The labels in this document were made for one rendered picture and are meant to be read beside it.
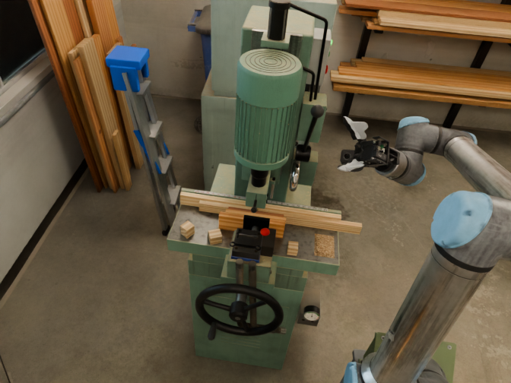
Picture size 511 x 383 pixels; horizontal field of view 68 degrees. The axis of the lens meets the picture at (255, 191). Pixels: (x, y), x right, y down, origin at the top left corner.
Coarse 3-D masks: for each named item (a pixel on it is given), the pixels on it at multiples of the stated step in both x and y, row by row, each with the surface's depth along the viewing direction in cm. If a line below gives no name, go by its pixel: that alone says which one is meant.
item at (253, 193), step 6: (270, 174) 135; (252, 186) 129; (264, 186) 129; (246, 192) 127; (252, 192) 127; (258, 192) 127; (264, 192) 127; (246, 198) 129; (252, 198) 128; (258, 198) 128; (264, 198) 128; (246, 204) 131; (252, 204) 130; (258, 204) 130; (264, 204) 130
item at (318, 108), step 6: (312, 108) 98; (318, 108) 97; (312, 114) 98; (318, 114) 98; (312, 120) 105; (312, 126) 108; (312, 132) 113; (306, 138) 119; (300, 144) 135; (306, 144) 124; (300, 150) 133; (306, 150) 133; (300, 156) 134; (306, 156) 133
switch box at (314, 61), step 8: (320, 32) 126; (328, 32) 126; (320, 40) 122; (328, 40) 121; (312, 48) 124; (320, 48) 123; (328, 48) 123; (312, 56) 125; (312, 64) 127; (320, 80) 130
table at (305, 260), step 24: (192, 216) 140; (216, 216) 141; (168, 240) 131; (192, 240) 131; (288, 240) 134; (312, 240) 135; (336, 240) 136; (288, 264) 131; (312, 264) 130; (336, 264) 128
